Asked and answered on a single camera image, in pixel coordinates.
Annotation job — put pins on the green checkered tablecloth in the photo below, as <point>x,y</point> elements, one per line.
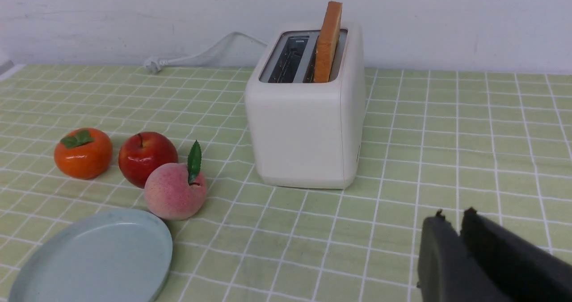
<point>498,142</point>

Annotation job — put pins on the light blue plate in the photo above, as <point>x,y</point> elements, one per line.
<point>122,255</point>

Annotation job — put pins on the toast slice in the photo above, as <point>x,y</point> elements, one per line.
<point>327,41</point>

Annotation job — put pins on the red apple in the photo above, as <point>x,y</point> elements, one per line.
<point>142,153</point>

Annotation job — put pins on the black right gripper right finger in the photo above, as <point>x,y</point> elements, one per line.
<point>523,271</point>

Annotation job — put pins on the pink peach with leaf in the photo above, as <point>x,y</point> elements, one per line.
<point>177,191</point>

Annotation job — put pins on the orange persimmon fruit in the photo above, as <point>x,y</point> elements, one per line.
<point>84,153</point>

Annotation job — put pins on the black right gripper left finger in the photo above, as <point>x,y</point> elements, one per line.
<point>447,271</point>

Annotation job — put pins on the white two-slot toaster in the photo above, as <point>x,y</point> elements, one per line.
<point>307,135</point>

